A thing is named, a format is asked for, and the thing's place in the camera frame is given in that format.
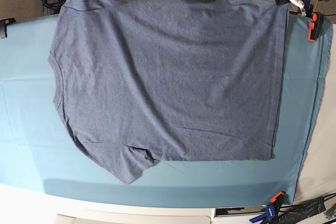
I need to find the black bag, bottom right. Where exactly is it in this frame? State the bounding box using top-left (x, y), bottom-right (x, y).
top-left (271, 196), bottom-right (326, 224)

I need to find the black bracket, left edge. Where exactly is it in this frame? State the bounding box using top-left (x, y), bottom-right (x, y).
top-left (0, 18), bottom-right (16, 39)

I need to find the blue-grey T-shirt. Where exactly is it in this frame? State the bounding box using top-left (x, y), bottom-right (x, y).
top-left (48, 0), bottom-right (288, 184)

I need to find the teal table cloth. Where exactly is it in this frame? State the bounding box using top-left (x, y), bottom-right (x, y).
top-left (1, 15), bottom-right (335, 208)

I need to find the blue orange clamp, bottom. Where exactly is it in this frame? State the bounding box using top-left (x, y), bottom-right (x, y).
top-left (249, 191), bottom-right (285, 223)

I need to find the orange black clamp, top right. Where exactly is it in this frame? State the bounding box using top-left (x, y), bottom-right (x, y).
top-left (308, 13), bottom-right (324, 42)

